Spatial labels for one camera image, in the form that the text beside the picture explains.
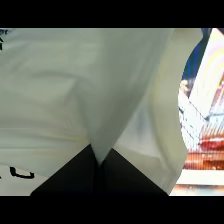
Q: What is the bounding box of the white T-shirt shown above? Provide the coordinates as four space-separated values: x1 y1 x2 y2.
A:
0 27 204 197

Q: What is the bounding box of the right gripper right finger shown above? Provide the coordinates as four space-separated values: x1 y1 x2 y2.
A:
99 147 170 197

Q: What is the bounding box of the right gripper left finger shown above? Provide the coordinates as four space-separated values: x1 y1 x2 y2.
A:
30 143 101 197

